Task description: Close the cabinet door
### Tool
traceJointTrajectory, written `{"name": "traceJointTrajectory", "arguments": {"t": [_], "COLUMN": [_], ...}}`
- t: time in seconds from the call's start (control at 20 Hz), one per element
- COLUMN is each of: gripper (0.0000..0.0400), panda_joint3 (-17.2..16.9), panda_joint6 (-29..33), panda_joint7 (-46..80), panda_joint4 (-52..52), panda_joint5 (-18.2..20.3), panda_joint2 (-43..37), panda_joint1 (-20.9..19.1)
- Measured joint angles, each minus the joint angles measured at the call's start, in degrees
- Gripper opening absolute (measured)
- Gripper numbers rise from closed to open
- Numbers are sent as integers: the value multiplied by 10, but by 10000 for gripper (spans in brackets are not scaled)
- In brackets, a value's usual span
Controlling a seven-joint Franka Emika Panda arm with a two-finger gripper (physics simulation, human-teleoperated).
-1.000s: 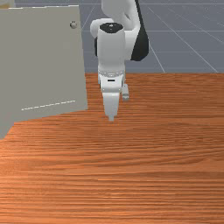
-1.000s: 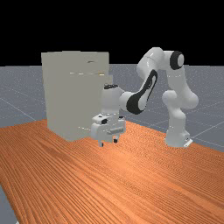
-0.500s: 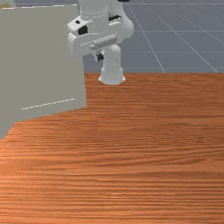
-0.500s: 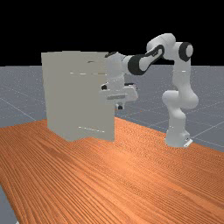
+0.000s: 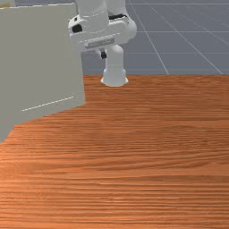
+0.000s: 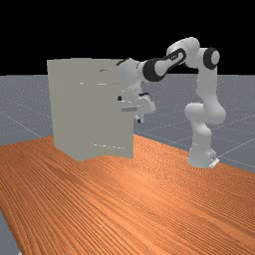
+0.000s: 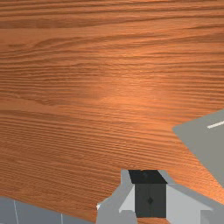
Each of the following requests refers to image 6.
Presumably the pale grey cabinet door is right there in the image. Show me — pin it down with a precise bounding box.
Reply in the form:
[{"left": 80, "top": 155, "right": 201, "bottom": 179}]
[{"left": 94, "top": 78, "right": 135, "bottom": 159}]

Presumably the pale grey cabinet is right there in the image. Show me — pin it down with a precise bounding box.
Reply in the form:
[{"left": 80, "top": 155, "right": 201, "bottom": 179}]
[{"left": 46, "top": 58, "right": 125, "bottom": 163}]

